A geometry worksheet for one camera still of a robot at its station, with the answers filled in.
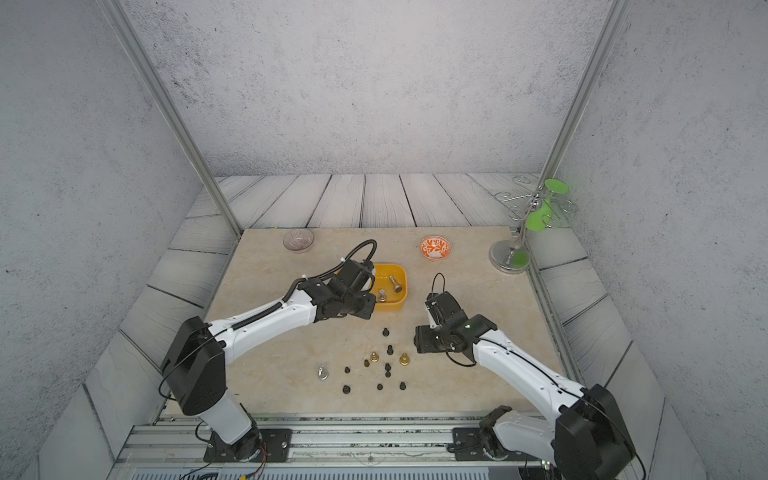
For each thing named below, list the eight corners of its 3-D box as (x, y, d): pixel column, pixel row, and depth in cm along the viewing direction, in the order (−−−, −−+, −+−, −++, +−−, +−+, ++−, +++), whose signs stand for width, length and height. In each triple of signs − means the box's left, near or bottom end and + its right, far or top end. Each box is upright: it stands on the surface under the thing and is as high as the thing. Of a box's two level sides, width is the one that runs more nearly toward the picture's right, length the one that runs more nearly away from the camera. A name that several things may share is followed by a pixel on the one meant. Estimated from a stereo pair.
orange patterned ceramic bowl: (431, 265, 112) (432, 257, 108) (418, 250, 117) (418, 242, 113) (452, 255, 115) (453, 247, 112) (438, 241, 120) (439, 232, 117)
